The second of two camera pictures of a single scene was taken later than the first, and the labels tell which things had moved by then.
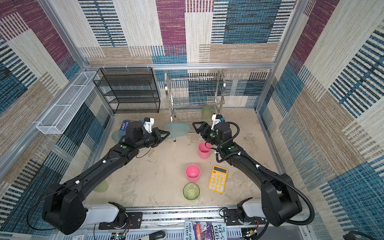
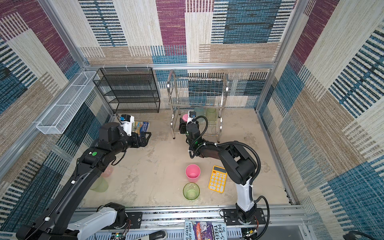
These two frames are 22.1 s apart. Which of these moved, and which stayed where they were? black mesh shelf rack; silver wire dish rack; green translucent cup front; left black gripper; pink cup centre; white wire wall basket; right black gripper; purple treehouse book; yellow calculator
Moved: right black gripper; left black gripper; silver wire dish rack
Stayed: black mesh shelf rack; white wire wall basket; yellow calculator; pink cup centre; green translucent cup front; purple treehouse book
